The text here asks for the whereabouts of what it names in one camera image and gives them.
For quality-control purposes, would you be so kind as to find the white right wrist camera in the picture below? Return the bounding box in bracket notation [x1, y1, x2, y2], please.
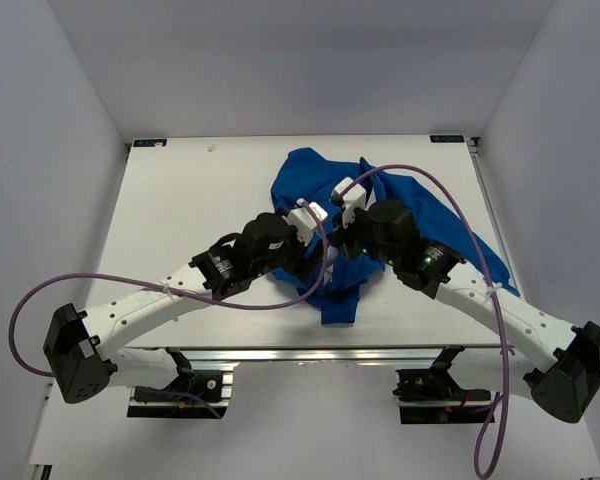
[331, 177, 367, 228]

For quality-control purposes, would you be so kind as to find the blue left corner label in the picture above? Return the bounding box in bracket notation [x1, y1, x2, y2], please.
[132, 138, 167, 148]

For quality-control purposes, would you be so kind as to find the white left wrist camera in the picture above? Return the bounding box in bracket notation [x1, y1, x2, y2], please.
[286, 198, 328, 246]

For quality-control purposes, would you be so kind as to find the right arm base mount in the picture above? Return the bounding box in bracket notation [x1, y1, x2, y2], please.
[392, 346, 492, 425]

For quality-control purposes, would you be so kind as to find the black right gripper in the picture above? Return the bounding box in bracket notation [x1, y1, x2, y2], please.
[328, 203, 399, 266]

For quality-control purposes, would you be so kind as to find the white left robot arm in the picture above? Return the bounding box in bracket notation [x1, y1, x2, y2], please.
[43, 202, 328, 404]

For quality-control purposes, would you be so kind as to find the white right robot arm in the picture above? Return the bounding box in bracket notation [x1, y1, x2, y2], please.
[332, 194, 600, 423]

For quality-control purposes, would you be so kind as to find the blue corner label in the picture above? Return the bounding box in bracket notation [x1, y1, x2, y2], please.
[132, 138, 167, 148]
[429, 134, 465, 144]

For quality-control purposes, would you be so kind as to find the blue right corner label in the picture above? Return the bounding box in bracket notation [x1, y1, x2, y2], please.
[429, 134, 465, 144]

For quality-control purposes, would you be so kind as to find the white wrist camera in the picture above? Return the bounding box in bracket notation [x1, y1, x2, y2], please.
[331, 177, 367, 228]
[286, 198, 328, 246]

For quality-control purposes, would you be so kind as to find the aluminium table front rail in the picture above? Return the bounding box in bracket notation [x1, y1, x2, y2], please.
[124, 344, 481, 365]

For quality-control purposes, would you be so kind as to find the blue zip-up jacket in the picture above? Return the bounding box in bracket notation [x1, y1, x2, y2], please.
[268, 146, 521, 327]

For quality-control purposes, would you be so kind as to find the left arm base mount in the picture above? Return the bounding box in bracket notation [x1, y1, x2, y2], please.
[127, 364, 235, 420]

